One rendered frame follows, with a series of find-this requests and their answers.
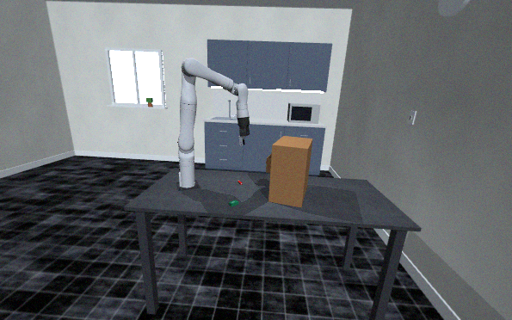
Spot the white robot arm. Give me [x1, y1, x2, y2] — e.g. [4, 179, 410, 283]
[178, 58, 248, 188]

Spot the tan wooden chest of drawers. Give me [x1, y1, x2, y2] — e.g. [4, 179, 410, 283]
[268, 136, 313, 207]

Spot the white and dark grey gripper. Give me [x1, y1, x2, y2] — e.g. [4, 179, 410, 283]
[230, 109, 250, 146]

